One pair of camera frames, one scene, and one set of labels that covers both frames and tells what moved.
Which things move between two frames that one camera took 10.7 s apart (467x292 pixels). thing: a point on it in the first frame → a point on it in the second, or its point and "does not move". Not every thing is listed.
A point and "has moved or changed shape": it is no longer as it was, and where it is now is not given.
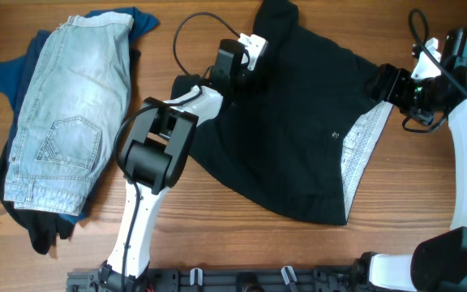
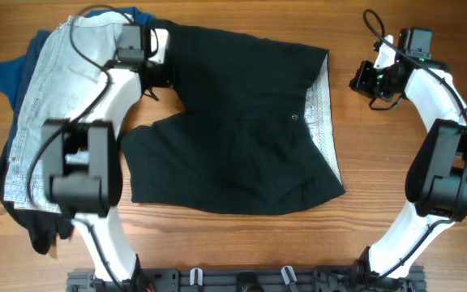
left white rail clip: [192, 276] does not move
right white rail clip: [284, 274] does not move
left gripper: [254, 83] → [168, 81]
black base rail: [223, 280] does not move
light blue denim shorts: [74, 96] does not move
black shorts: [298, 133] has moved or changed shape
